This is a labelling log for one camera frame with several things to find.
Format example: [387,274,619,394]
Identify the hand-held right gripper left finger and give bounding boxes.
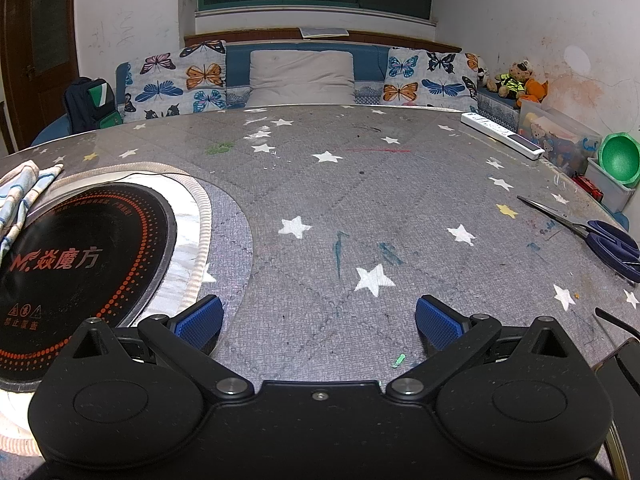
[70,294,253,403]

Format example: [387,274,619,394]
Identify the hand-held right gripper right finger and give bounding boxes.
[386,294,573,403]

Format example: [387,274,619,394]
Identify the blue striped towel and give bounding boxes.
[0,160,65,261]

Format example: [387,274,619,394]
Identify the dark hanging clothes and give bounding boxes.
[62,77,123,136]

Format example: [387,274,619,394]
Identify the round marble cooktop surround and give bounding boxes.
[0,160,213,456]

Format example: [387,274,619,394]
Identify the black induction cooktop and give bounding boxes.
[0,184,178,392]

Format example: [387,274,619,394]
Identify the grey star print tablecloth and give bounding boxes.
[0,104,640,480]

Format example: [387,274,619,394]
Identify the white power strip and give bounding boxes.
[461,112,546,161]

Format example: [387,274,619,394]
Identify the red toy car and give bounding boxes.
[572,174,606,197]

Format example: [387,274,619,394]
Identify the white plastic bin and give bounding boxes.
[585,157,638,213]

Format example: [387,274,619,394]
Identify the clear plastic storage box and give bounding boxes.
[517,99,603,176]

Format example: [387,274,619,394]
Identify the large butterfly print cushion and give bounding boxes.
[122,40,228,122]

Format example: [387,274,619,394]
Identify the small butterfly print cushion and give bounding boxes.
[382,47,481,111]

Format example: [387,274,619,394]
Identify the green plastic bowl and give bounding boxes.
[599,132,640,185]

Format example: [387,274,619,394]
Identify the orange plush toy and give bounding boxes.
[522,77,549,103]

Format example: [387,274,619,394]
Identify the brown teddy bear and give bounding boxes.
[495,60,533,98]

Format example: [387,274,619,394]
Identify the beige pillow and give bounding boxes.
[247,50,357,107]

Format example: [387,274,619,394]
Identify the blue sofa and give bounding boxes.
[30,42,523,148]

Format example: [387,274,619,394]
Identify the wooden window ledge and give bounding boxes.
[184,29,463,54]

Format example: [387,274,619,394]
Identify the folded cloth on ledge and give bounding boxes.
[299,26,350,40]

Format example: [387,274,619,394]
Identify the brown wooden door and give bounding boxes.
[0,0,81,153]

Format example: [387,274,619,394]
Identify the black cable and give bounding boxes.
[595,307,640,341]

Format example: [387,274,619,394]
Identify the blue handled scissors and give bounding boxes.
[517,195,640,283]

